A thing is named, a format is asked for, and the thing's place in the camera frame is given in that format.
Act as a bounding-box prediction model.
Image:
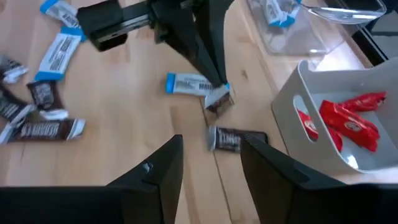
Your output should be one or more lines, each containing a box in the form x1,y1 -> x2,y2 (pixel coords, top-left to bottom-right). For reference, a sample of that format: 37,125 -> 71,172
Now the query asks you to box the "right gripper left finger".
0,134 -> 187,224

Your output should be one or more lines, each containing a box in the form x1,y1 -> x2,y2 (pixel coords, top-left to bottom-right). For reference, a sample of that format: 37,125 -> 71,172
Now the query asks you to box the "red candy bar wrapper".
297,108 -> 345,152
319,99 -> 381,153
338,91 -> 388,113

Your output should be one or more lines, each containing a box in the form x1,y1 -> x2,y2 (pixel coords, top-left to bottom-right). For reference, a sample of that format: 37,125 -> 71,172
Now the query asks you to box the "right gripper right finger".
240,134 -> 398,224

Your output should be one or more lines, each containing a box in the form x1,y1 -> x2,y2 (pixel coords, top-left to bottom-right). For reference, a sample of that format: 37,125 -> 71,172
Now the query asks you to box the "brown silver chocolate bar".
0,118 -> 86,144
0,85 -> 37,126
0,55 -> 29,85
206,125 -> 269,153
203,86 -> 236,118
26,80 -> 70,121

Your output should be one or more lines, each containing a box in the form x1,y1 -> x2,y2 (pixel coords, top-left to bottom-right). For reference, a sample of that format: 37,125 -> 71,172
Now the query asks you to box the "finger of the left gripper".
194,0 -> 234,85
151,0 -> 223,88

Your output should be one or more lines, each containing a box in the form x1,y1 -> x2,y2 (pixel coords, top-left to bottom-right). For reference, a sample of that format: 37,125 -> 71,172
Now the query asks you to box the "clear plastic bin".
247,0 -> 388,57

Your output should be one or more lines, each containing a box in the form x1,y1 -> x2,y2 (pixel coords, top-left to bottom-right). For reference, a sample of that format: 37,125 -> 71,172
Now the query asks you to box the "blue white candy bar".
34,26 -> 88,82
264,0 -> 285,27
39,0 -> 82,30
165,72 -> 231,97
281,0 -> 302,29

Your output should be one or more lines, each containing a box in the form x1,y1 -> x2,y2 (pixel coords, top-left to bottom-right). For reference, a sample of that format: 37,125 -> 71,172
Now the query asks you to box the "grey plastic basket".
271,57 -> 398,175

